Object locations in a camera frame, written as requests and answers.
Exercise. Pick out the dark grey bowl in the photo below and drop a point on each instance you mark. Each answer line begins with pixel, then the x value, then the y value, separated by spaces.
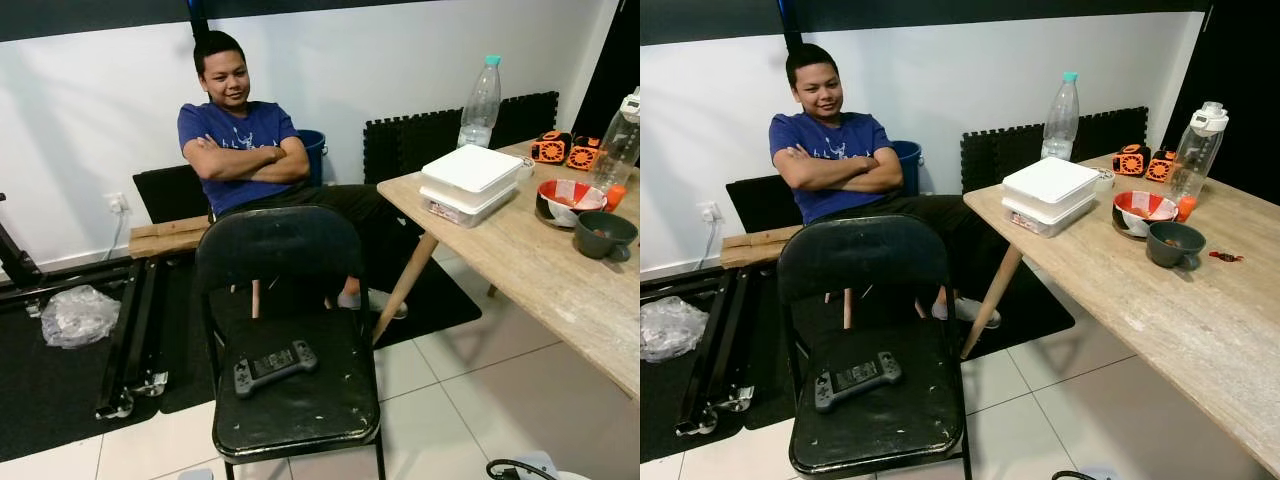
pixel 605 235
pixel 1175 245

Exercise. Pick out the orange cup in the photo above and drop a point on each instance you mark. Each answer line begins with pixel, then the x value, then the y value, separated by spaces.
pixel 1187 208
pixel 616 197

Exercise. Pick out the red and white bowl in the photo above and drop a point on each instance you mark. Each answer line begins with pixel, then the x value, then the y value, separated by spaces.
pixel 1145 210
pixel 570 200

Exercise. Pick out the clear bottle white lid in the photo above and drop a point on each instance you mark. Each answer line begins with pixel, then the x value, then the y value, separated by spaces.
pixel 1198 160
pixel 618 150

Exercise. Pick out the clear plastic bag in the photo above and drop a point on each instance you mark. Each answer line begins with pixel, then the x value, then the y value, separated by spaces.
pixel 78 315
pixel 670 328

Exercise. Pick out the orange black device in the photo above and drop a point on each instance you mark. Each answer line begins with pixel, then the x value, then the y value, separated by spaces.
pixel 1162 167
pixel 585 155
pixel 1131 160
pixel 550 150

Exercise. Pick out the light wooden table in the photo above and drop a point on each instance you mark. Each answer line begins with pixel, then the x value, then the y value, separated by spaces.
pixel 540 270
pixel 1150 300

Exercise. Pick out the wooden plank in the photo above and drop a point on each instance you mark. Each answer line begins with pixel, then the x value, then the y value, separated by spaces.
pixel 760 248
pixel 165 238

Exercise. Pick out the black metal rack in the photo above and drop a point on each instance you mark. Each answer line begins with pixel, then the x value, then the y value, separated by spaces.
pixel 135 330
pixel 715 350

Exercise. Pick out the small clear cup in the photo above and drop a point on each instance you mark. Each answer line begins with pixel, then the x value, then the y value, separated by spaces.
pixel 524 168
pixel 1104 180

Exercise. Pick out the black rubber floor mat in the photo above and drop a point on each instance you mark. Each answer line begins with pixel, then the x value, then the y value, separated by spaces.
pixel 660 410
pixel 50 400

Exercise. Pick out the white lidded box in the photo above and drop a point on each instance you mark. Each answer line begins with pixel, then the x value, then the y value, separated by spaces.
pixel 470 168
pixel 1050 180

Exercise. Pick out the white box with label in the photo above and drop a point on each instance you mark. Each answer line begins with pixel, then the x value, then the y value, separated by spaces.
pixel 455 210
pixel 1035 222

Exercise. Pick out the clear bottle teal cap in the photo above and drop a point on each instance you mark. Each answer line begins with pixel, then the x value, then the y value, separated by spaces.
pixel 480 100
pixel 1060 115

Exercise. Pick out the large black foam mat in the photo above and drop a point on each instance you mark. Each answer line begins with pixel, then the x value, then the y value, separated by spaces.
pixel 420 140
pixel 1010 140

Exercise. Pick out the black handheld game controller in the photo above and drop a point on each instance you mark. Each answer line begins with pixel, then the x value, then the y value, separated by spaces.
pixel 275 365
pixel 858 380

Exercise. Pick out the blue bucket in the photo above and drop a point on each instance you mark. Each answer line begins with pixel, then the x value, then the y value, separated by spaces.
pixel 907 165
pixel 313 155

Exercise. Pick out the small red scrap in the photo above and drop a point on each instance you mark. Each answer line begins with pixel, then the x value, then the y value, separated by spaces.
pixel 1225 257

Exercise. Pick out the white wall socket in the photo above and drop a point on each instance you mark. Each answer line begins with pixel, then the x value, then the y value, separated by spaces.
pixel 117 203
pixel 709 212

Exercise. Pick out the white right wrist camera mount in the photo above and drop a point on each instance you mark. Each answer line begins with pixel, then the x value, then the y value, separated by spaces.
pixel 550 468

